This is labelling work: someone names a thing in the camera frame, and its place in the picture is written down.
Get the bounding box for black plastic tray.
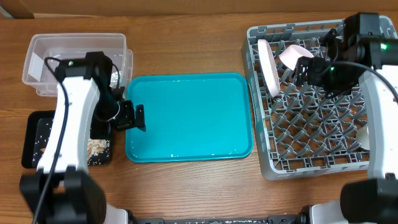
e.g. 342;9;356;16
21;111;113;169

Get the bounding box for clear plastic bin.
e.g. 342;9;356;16
22;33;133;97

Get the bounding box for rice and peanut scraps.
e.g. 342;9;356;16
32;124;111;164

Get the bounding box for pink bowl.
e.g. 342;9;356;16
279;45;314;70

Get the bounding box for teal serving tray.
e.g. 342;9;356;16
125;73;254;163

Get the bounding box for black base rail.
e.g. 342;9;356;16
132;213;310;224

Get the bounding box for clear plastic film scrap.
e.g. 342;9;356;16
110;71;121;88

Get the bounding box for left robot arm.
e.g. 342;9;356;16
19;52;146;223

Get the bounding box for grey dishwasher rack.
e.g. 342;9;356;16
242;15;397;180

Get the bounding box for pink plate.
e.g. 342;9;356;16
257;39;280;97

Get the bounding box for white paper cup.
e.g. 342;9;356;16
356;125;370;150

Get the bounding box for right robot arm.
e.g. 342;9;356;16
294;12;397;223

